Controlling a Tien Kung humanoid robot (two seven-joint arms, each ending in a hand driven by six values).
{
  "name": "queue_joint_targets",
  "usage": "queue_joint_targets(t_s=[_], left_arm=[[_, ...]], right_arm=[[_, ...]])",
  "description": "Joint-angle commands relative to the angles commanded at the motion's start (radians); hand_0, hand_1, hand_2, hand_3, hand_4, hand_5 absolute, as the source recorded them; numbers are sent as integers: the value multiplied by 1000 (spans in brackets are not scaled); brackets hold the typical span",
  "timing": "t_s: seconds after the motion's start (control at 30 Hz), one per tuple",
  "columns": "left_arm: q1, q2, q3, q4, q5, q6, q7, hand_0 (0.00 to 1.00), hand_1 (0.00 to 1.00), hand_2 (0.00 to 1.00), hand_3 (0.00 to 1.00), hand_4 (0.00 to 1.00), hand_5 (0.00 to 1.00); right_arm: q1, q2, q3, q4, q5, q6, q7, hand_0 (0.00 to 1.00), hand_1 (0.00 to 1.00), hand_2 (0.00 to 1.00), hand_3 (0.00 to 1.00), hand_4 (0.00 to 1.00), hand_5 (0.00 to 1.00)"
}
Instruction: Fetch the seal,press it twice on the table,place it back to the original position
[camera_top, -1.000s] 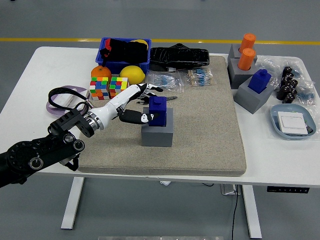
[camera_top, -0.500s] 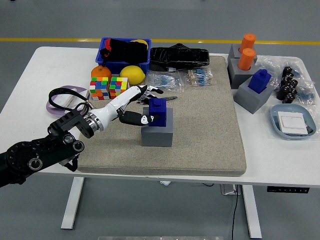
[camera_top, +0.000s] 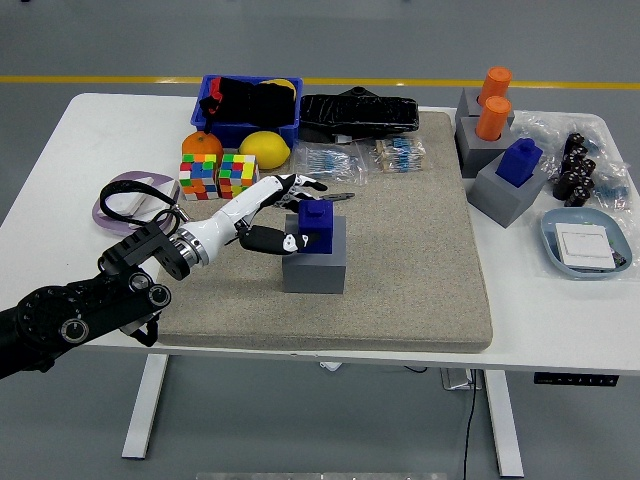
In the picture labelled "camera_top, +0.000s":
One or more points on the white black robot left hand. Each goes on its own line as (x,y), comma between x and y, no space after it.
(225,220)

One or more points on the blue square seal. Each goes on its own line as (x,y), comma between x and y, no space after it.
(320,225)
(517,165)

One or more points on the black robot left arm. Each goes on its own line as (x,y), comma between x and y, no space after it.
(100,300)

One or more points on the grey seal holder block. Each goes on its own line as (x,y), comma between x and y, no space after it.
(500,202)
(475,155)
(315,275)
(467,105)

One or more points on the orange round seal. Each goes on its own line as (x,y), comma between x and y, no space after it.
(492,120)
(496,82)

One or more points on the colourful puzzle cube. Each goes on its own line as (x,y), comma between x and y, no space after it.
(237,172)
(197,177)

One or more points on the purple tray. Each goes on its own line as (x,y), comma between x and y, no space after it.
(159,178)

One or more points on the orange fruit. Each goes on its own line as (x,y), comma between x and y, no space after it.
(200,145)

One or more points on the yellow lemon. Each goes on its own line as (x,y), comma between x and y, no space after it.
(267,147)

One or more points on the blue plastic bin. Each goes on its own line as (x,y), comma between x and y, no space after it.
(235,132)

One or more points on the black cloth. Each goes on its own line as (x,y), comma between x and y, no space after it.
(255,105)

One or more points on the black slim hand tool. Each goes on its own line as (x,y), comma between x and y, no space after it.
(342,196)

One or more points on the clear bag of resistors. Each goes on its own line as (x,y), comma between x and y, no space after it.
(400,152)
(335,160)

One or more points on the red object in bin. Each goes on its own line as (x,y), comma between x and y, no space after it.
(214,90)

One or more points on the yellow object in bin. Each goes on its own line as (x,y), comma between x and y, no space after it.
(280,82)

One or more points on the black wrapped keyboard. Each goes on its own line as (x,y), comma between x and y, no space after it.
(360,117)

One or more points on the beige fabric mat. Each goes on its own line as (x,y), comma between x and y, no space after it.
(400,275)

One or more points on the white table leg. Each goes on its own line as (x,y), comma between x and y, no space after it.
(502,425)
(142,410)

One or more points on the blue-grey tray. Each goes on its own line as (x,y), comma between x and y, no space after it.
(550,240)

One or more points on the clear plastic bag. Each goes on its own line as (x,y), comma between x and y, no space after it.
(540,130)

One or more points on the black capacitor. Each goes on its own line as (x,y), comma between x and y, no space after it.
(565,185)
(587,170)
(570,162)
(580,196)
(576,145)

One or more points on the black table control panel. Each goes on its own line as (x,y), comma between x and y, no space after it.
(575,379)

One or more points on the white switch panel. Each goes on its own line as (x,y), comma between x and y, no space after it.
(585,247)
(172,189)
(127,202)

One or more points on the small white bracket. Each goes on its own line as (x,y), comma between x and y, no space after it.
(331,366)

